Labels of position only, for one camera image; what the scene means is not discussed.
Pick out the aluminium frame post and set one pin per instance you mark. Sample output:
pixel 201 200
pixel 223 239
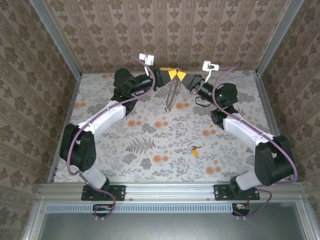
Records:
pixel 57 37
pixel 278 37

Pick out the white camera bracket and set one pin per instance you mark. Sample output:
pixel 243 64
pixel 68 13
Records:
pixel 208 75
pixel 147 70

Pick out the aluminium frame bar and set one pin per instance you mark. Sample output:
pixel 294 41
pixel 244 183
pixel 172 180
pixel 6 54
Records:
pixel 33 220
pixel 306 220

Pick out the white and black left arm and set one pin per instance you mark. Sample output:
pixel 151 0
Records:
pixel 110 117

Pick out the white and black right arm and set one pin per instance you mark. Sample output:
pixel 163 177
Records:
pixel 240 127

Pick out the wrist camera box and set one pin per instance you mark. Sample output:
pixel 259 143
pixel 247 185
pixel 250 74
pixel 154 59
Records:
pixel 211 65
pixel 147 59

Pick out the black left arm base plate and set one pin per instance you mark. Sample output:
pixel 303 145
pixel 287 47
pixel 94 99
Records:
pixel 120 192

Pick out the white left camera bracket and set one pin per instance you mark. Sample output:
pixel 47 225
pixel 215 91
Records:
pixel 147 70

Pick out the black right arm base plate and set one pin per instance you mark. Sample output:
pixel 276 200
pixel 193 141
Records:
pixel 220 192

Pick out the white right camera bracket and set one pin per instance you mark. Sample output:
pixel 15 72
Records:
pixel 208 75

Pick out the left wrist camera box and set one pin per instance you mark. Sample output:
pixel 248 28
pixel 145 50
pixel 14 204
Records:
pixel 147 59

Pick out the floral patterned table cover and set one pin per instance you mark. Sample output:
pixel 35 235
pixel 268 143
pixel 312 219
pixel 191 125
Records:
pixel 162 140

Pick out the aluminium mounting rail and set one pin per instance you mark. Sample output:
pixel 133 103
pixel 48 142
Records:
pixel 170 192

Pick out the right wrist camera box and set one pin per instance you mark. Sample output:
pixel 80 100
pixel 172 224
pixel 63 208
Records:
pixel 211 65

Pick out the black connector box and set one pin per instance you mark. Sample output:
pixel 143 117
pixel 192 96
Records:
pixel 102 208
pixel 241 208

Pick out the grey metal panel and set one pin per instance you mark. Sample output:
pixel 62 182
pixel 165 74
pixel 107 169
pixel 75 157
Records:
pixel 175 227

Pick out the aluminium table side rail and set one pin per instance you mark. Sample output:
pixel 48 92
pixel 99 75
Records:
pixel 265 100
pixel 71 100

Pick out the key with yellow head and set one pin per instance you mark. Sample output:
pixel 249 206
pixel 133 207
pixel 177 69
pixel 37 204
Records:
pixel 194 151

